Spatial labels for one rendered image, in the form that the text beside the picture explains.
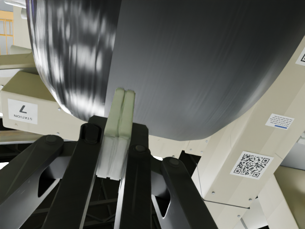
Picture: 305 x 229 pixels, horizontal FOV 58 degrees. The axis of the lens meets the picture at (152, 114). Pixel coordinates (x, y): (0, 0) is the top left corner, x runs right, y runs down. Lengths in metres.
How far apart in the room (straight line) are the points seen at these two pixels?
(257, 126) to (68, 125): 0.60
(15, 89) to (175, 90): 0.71
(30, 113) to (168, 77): 0.72
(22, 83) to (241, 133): 0.69
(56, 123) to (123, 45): 0.70
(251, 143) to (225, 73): 0.36
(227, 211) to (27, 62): 0.79
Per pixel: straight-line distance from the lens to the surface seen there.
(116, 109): 0.18
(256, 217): 1.38
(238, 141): 0.62
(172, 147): 0.96
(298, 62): 0.56
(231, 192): 0.74
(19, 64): 1.05
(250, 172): 0.70
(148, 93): 0.31
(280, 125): 0.62
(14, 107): 0.97
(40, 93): 0.93
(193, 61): 0.28
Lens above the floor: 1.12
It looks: 34 degrees up
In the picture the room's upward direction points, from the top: 163 degrees counter-clockwise
